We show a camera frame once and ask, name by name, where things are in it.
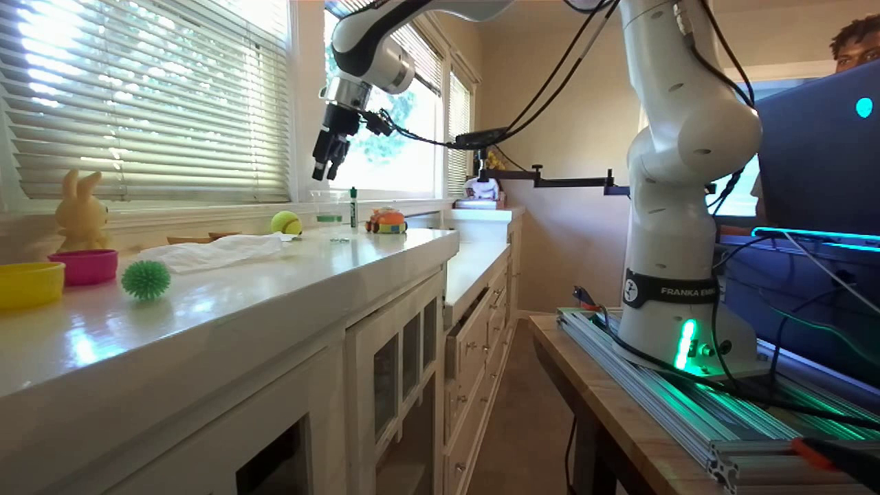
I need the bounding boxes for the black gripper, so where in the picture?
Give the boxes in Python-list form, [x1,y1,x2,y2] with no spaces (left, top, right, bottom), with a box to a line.
[309,99,367,185]

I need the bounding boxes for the yellow-green tennis ball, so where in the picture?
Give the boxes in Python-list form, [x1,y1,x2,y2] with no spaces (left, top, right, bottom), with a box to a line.
[268,208,306,240]

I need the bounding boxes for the clear plastic cup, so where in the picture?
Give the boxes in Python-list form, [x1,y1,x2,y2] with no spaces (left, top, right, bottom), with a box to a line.
[309,186,353,231]

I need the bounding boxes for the small green cup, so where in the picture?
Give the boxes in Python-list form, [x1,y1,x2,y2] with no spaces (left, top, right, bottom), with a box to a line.
[119,256,176,303]

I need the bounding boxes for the pink plastic cup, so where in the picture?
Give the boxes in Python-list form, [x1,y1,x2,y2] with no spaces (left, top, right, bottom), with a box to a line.
[49,244,122,289]

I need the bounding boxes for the white cloth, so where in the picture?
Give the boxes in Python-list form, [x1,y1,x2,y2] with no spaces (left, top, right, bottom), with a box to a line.
[136,231,306,275]

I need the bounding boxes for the small white purple device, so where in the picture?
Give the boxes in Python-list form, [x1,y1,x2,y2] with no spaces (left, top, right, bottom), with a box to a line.
[462,174,506,208]

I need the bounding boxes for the white window blinds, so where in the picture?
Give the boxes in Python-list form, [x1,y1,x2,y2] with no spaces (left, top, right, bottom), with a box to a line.
[0,0,294,205]

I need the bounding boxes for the white counter cabinet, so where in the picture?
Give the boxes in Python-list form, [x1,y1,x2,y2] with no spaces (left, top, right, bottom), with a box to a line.
[0,204,520,495]

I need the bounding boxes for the yellow bunny figure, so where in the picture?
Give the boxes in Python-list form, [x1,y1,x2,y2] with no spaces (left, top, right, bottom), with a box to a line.
[52,167,115,256]

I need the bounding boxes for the yellow bowl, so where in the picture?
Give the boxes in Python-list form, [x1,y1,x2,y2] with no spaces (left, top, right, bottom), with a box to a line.
[0,259,69,313]

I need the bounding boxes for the wooden table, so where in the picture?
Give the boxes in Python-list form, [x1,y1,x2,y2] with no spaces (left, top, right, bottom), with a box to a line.
[525,311,738,495]

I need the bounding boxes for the dark blue lit case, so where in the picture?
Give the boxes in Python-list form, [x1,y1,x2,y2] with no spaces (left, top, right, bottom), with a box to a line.
[719,227,880,380]

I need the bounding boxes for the blue lit monitor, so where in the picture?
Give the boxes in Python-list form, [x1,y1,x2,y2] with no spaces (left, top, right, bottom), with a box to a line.
[753,65,880,236]

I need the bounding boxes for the person head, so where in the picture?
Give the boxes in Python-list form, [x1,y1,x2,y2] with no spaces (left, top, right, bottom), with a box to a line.
[828,11,880,77]

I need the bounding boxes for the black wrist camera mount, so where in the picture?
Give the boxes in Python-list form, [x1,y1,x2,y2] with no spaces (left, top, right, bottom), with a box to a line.
[361,108,400,139]

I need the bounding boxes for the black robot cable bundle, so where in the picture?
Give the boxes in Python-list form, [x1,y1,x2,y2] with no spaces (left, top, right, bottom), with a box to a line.
[382,0,628,150]

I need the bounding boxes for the black stereo camera bar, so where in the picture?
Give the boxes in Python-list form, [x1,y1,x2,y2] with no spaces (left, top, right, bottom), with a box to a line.
[454,127,514,150]

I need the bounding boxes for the aluminium rail frame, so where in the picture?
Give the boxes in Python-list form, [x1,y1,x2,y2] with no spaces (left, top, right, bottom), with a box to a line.
[557,304,880,489]

